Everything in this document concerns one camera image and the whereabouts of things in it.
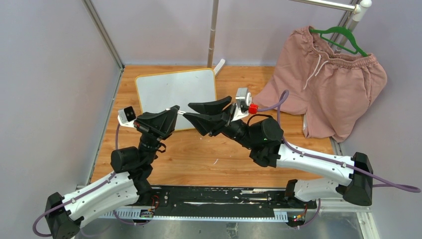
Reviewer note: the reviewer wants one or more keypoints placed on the yellow framed whiteboard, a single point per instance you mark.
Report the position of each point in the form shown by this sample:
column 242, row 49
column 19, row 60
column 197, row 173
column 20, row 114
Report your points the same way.
column 157, row 92

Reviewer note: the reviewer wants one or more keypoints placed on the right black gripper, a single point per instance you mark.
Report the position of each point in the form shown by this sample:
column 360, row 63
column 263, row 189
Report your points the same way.
column 207, row 121

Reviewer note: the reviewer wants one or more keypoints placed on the white metal clothes rack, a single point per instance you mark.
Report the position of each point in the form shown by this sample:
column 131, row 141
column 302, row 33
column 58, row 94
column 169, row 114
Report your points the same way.
column 340, row 36

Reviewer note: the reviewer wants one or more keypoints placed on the pink shorts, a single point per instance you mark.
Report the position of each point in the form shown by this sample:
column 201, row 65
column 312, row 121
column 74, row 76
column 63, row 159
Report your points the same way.
column 330, row 90

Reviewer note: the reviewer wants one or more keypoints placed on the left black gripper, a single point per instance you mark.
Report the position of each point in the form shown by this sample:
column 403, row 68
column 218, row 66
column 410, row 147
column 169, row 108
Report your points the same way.
column 158, row 125

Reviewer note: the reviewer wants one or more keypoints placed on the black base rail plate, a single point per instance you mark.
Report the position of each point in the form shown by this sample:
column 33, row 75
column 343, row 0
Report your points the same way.
column 219, row 203

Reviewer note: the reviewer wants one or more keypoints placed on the grey aluminium corner post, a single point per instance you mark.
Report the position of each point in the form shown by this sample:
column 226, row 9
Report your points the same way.
column 93, row 13

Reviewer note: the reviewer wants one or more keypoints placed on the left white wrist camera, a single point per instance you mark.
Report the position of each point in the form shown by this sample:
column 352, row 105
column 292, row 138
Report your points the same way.
column 126, row 117

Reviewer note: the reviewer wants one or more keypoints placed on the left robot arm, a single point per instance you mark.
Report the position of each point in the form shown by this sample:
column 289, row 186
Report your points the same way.
column 125, row 185

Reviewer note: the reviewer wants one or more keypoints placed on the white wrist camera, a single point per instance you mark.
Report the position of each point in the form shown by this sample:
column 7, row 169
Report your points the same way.
column 243, row 100
column 126, row 117

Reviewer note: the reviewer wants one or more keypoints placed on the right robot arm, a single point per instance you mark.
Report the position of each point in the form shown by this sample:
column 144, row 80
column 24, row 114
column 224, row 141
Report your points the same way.
column 345, row 177

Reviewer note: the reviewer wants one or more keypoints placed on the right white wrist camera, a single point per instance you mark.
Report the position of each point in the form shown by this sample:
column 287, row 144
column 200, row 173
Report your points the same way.
column 243, row 100

